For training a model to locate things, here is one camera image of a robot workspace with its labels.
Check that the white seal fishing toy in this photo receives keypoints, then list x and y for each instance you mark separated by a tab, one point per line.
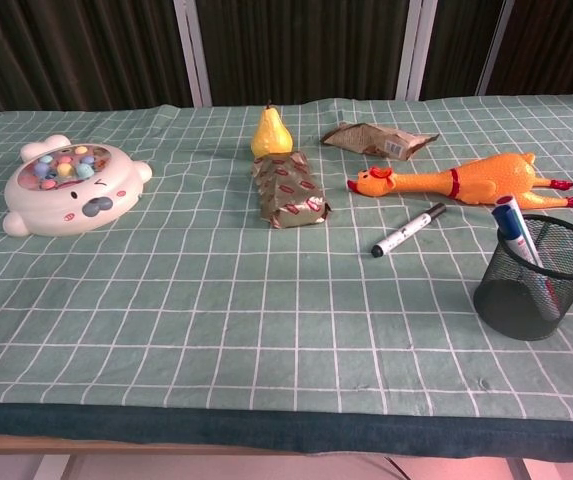
56	205

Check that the black mesh pen holder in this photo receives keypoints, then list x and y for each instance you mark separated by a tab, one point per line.
508	315

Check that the green checked tablecloth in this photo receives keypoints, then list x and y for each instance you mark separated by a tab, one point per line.
216	310

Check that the white frame post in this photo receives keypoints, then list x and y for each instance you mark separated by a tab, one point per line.
416	45
192	50
496	45

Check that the wooden table edge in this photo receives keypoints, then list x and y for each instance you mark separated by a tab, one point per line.
66	444

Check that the orange rubber chicken toy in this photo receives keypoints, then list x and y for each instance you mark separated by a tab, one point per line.
486	177

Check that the black white marker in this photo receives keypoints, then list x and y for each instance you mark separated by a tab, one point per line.
406	231

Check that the gold foil snack package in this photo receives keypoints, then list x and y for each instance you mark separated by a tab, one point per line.
286	192

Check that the yellow pear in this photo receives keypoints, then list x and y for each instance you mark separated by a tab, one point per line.
270	135

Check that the grey table leg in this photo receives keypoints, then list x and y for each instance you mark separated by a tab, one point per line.
53	468
518	470

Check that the crumpled brown wrapper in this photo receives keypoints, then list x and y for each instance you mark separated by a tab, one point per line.
366	137

